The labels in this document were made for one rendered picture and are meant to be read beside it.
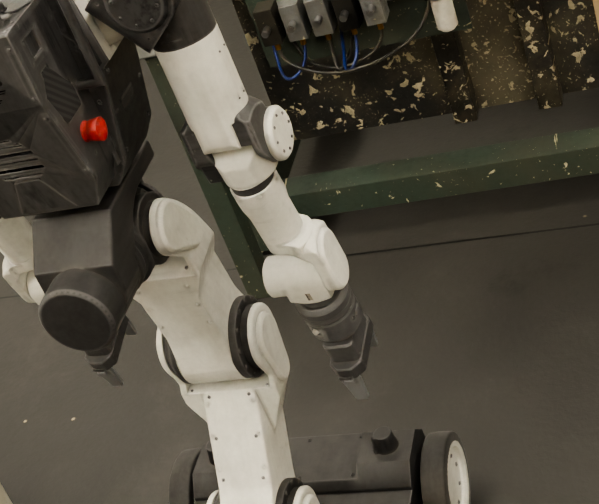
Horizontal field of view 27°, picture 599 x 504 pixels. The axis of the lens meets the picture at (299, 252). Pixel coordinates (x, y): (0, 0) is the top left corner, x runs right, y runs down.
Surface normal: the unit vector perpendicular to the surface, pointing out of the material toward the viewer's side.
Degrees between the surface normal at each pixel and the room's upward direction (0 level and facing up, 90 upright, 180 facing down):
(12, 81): 90
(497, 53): 90
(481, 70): 90
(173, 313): 100
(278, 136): 87
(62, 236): 45
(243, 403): 60
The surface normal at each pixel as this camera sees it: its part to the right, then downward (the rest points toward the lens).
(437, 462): -0.33, -0.55
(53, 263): -0.37, -0.11
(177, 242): 0.93, -0.11
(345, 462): -0.31, -0.77
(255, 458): -0.33, 0.15
